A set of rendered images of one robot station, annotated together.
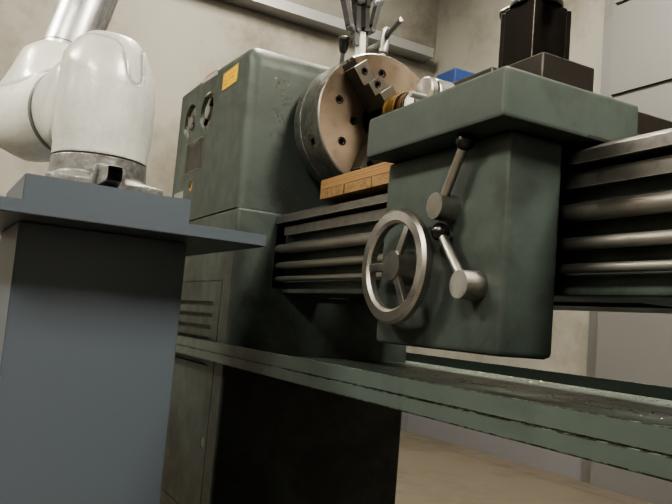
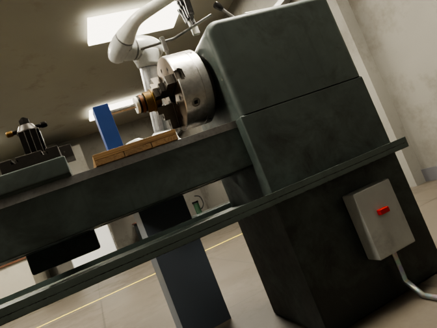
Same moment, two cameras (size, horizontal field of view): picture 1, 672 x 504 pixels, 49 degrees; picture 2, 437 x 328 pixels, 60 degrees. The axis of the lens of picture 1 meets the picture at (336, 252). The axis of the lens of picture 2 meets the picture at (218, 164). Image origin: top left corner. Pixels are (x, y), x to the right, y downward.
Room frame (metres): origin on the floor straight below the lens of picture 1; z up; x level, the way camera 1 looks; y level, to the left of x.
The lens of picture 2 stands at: (1.92, -1.61, 0.64)
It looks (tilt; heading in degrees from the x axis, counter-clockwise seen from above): 4 degrees up; 99
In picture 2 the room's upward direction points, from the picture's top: 22 degrees counter-clockwise
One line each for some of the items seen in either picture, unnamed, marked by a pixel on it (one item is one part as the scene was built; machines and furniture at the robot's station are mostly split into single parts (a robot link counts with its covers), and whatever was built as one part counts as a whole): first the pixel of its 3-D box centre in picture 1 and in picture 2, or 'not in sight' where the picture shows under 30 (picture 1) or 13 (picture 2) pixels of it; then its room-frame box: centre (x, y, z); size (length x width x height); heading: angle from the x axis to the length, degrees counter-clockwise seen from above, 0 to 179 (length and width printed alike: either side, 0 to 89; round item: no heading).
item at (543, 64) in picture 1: (518, 93); (46, 160); (1.09, -0.26, 1.00); 0.20 x 0.10 x 0.05; 28
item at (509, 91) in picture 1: (574, 154); (32, 190); (1.04, -0.33, 0.90); 0.53 x 0.30 x 0.06; 118
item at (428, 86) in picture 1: (428, 93); not in sight; (0.98, -0.11, 0.95); 0.07 x 0.04 x 0.04; 118
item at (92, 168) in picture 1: (100, 177); not in sight; (1.19, 0.40, 0.83); 0.22 x 0.18 x 0.06; 30
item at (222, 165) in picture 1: (287, 160); (263, 73); (2.00, 0.16, 1.06); 0.59 x 0.48 x 0.39; 28
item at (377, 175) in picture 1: (437, 195); (132, 157); (1.40, -0.19, 0.89); 0.36 x 0.30 x 0.04; 118
